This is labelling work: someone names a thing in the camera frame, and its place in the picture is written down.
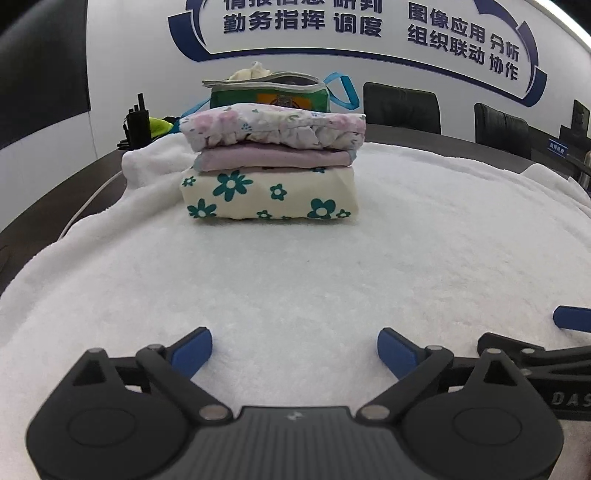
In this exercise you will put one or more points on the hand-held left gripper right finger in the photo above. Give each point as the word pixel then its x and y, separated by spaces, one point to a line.
pixel 397 353

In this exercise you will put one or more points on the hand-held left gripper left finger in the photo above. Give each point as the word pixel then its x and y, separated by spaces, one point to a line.
pixel 191 348

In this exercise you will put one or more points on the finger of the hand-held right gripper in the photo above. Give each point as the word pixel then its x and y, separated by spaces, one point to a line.
pixel 554 356
pixel 572 318

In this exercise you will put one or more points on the pink floral dress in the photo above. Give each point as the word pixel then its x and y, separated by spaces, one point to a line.
pixel 272 124

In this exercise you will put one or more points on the person's right hand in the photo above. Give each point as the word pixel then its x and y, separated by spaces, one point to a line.
pixel 579 438

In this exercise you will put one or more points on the white fluffy blanket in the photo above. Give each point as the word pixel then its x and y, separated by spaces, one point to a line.
pixel 295 277

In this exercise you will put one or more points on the blue desk nameplate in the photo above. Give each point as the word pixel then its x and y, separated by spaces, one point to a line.
pixel 558 148

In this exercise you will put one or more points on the folded cream teal-flower garment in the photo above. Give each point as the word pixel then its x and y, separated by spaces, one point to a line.
pixel 277 194

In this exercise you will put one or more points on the black desk monitor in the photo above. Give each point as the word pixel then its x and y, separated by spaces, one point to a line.
pixel 581 120

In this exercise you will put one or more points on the black office chair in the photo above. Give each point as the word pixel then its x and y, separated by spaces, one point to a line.
pixel 401 108
pixel 503 131

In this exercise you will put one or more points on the folded pink garment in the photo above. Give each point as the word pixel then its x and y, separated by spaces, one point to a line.
pixel 268 158

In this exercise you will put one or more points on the yellow-green object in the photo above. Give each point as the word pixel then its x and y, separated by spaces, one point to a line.
pixel 160 127

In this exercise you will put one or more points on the black walkie-talkie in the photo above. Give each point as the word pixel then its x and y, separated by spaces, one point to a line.
pixel 137 127

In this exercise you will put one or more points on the cream cloth in bag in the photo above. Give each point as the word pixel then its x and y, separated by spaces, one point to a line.
pixel 249 73

